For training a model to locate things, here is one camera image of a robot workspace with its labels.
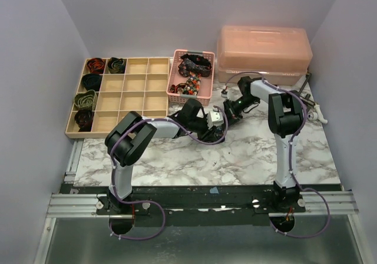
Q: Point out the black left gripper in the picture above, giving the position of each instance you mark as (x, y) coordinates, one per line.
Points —
(208, 135)

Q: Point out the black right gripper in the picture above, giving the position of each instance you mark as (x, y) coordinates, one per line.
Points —
(231, 111)

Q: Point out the navy floral tie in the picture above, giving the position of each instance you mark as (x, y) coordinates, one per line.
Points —
(217, 134)

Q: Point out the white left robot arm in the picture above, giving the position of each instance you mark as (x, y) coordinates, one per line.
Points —
(127, 142)

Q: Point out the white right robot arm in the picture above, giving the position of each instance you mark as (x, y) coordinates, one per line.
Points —
(286, 117)

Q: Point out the pink plastic basket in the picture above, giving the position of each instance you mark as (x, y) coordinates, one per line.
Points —
(206, 85)

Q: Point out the colourful patterned tie in basket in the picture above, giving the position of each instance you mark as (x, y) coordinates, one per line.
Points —
(190, 87)

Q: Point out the dark floral tie in basket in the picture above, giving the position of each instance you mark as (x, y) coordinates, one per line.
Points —
(196, 64)

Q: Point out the pink translucent storage box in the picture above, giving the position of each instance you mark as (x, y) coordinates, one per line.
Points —
(282, 54)

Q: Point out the wooden compartment tray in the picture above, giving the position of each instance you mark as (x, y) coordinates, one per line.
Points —
(142, 88)

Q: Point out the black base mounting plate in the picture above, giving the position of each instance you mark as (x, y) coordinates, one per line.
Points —
(195, 205)

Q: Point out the green dark rolled tie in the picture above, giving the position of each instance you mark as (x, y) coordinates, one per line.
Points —
(116, 65)

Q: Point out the dark red rolled tie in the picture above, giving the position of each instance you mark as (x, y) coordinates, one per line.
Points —
(84, 119)

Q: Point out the olive green rolled tie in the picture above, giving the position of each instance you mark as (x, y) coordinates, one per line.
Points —
(86, 101)

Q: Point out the navy rolled tie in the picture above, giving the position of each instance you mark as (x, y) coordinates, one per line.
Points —
(91, 82)

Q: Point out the red black rolled tie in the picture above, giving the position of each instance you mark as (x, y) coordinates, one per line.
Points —
(96, 65)

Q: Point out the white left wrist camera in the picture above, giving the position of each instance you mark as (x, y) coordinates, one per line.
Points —
(215, 119)

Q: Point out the aluminium rail frame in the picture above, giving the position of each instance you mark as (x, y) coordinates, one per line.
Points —
(75, 206)

